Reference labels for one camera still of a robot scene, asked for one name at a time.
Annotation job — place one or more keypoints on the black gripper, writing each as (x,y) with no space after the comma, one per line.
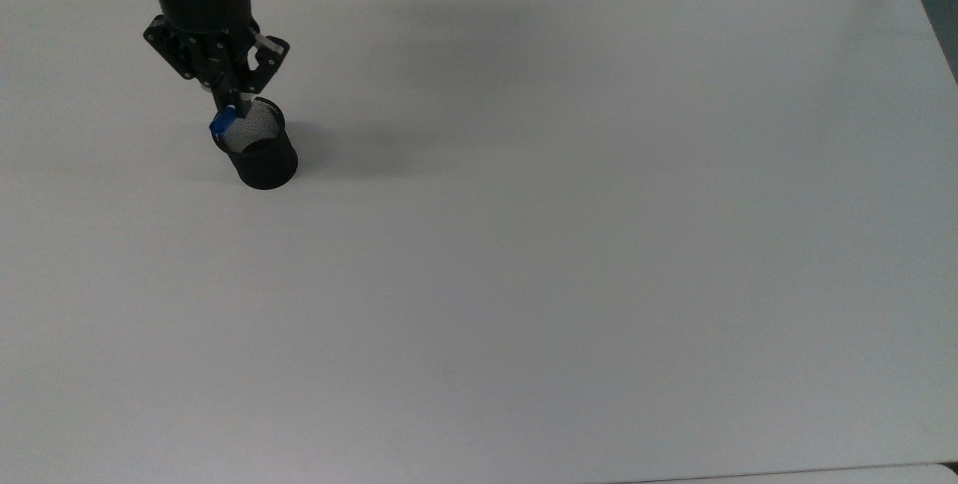
(203,11)

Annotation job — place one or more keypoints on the white adjacent table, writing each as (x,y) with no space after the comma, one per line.
(808,475)

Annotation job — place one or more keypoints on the blue and white marker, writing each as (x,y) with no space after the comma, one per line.
(221,123)

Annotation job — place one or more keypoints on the black mesh pen cup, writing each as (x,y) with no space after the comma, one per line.
(262,151)

